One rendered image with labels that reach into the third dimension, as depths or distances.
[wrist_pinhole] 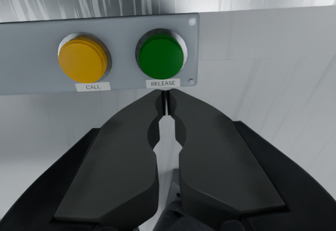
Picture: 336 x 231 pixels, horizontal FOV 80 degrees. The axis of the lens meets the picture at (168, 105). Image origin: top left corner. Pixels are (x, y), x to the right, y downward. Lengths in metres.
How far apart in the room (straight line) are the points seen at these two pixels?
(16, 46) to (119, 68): 0.09
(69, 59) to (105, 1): 0.06
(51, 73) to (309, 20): 0.32
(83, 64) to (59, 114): 0.20
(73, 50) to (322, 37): 0.32
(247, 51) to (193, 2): 0.16
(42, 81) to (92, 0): 0.09
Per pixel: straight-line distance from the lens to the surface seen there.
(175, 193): 0.43
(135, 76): 0.20
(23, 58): 0.23
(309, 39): 0.36
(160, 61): 0.18
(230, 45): 0.31
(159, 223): 0.43
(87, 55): 0.19
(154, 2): 0.18
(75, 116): 0.38
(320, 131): 0.47
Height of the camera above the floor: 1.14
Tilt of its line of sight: 58 degrees down
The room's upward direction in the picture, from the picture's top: 177 degrees clockwise
